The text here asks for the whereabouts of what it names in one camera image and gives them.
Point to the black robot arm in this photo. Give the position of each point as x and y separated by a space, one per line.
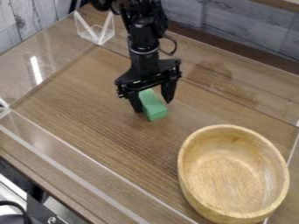
145 24

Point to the black metal table bracket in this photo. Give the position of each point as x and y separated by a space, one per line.
40 214

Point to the wooden bowl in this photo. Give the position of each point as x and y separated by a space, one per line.
232 174

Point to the clear acrylic corner bracket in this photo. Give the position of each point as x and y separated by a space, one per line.
97 34

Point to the clear acrylic tray wall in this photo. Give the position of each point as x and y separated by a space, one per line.
108 162

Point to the green rectangular block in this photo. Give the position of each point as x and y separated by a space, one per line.
153 108

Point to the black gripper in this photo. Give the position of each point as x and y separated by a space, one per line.
148 72

